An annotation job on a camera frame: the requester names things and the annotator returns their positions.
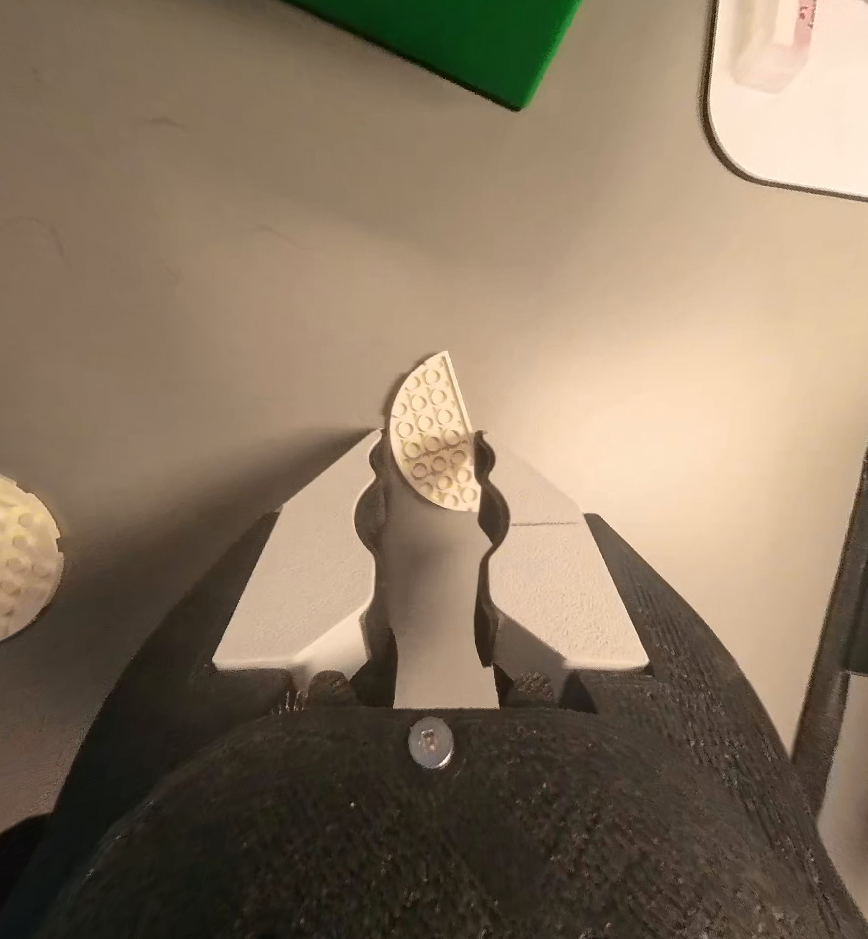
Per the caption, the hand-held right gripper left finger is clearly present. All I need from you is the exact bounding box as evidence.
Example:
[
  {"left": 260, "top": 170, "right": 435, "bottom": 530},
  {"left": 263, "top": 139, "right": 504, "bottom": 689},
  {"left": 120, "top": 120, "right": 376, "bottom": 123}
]
[{"left": 212, "top": 427, "right": 398, "bottom": 694}]

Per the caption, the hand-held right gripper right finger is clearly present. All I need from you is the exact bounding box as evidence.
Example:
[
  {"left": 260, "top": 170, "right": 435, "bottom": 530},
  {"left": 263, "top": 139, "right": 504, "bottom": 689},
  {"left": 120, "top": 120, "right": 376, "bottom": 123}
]
[{"left": 474, "top": 431, "right": 653, "bottom": 694}]

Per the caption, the white half round lego plate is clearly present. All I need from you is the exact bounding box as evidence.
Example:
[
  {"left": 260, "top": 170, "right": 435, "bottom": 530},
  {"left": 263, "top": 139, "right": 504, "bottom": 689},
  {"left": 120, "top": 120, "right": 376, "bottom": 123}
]
[{"left": 388, "top": 351, "right": 488, "bottom": 514}]

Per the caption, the large white round lego plate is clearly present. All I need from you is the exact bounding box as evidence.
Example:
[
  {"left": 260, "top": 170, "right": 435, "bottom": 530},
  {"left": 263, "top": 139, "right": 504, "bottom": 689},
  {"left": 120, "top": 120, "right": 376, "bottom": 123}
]
[{"left": 0, "top": 471, "right": 64, "bottom": 651}]

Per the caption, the white and pink lego piece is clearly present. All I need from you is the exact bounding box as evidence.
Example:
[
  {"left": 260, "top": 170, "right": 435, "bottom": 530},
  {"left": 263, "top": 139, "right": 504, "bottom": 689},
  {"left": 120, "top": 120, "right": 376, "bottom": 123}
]
[{"left": 731, "top": 0, "right": 820, "bottom": 90}]

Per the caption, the white tray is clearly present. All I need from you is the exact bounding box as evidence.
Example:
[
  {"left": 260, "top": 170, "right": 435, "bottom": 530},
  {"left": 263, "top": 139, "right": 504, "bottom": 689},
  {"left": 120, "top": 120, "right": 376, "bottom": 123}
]
[{"left": 704, "top": 0, "right": 868, "bottom": 205}]

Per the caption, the green plastic box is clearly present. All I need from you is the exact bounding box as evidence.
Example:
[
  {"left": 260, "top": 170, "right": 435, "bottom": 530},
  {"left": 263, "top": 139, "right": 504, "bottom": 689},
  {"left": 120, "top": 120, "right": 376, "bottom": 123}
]
[{"left": 287, "top": 0, "right": 585, "bottom": 112}]

